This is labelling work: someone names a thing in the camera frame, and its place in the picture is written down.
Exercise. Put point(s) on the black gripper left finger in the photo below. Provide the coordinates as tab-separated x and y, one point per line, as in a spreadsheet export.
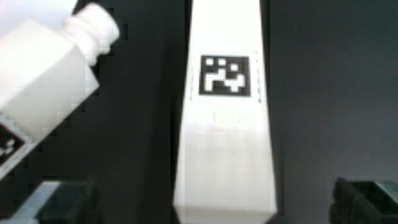
60	204

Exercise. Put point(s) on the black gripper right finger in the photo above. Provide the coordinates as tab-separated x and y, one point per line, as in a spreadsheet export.
364	202

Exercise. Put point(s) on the white desk leg block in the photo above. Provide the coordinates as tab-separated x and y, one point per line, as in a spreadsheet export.
46	78

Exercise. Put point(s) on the white desk leg with tag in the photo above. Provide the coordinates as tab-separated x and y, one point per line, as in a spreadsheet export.
223	190

